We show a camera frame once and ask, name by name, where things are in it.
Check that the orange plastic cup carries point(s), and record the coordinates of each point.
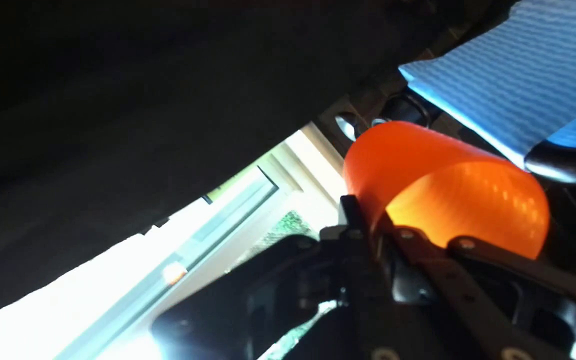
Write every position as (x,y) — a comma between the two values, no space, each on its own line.
(448,187)

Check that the white framed window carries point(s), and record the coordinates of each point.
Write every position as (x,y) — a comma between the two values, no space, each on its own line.
(169,266)

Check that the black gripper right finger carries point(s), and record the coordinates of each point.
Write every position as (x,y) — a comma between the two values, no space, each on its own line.
(461,293)

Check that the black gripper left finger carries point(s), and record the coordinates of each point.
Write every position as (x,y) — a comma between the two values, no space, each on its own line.
(358,266)

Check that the blue cloth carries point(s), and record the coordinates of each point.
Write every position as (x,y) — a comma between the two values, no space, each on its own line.
(521,73)

